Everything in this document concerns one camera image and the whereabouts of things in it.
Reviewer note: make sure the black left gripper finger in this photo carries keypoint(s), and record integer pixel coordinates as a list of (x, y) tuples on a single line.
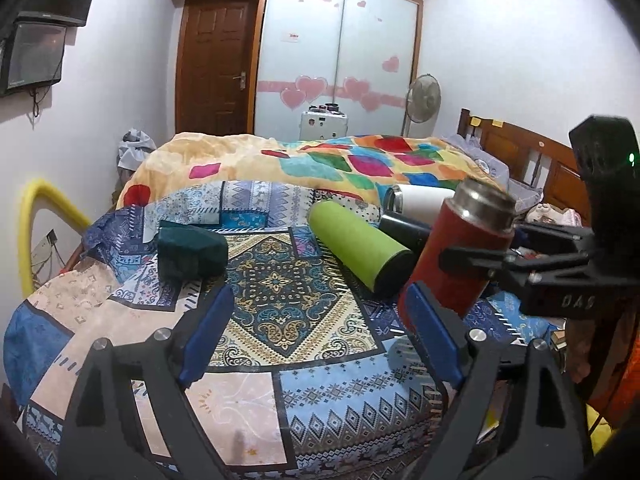
[(462, 259)]

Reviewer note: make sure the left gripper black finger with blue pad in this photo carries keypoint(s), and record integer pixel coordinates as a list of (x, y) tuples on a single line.
[(514, 415), (103, 436)]

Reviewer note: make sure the green cylindrical cup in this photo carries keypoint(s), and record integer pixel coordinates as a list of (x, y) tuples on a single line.
[(379, 262)]

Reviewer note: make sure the dark black bottle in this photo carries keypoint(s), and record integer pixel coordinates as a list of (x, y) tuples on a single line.
[(410, 233)]

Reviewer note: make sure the white thermos bottle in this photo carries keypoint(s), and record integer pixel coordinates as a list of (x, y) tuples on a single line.
[(416, 202)]

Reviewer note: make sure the grey pillow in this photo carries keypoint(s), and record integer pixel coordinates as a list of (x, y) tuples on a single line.
[(524, 195)]

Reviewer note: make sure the wooden headboard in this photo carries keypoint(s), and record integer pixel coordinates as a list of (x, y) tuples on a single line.
[(532, 159)]

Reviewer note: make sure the colourful yellow quilt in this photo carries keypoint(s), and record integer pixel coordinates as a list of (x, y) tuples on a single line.
[(357, 166)]

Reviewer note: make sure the white standing fan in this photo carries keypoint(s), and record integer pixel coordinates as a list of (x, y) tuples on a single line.
[(422, 102)]

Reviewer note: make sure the dark green box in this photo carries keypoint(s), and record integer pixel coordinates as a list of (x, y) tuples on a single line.
[(187, 253)]

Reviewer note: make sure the blue patterned patchwork bedsheet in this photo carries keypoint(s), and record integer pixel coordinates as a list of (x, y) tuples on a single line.
[(313, 378)]

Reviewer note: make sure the small white appliance cabinet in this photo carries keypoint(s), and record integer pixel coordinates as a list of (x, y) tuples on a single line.
[(323, 122)]

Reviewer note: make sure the yellow foam tube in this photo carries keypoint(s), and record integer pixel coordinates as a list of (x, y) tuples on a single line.
[(41, 194)]

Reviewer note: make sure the frosted sliding wardrobe doors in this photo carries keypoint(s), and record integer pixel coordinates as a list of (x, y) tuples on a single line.
[(356, 53)]

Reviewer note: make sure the brown wooden door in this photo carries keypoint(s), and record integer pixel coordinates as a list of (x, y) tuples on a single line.
[(213, 63)]

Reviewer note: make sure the grey bag by wall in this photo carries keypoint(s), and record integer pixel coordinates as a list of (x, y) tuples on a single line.
[(133, 149)]

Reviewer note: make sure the wall-mounted black television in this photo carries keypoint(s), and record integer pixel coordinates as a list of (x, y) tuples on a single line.
[(33, 39)]

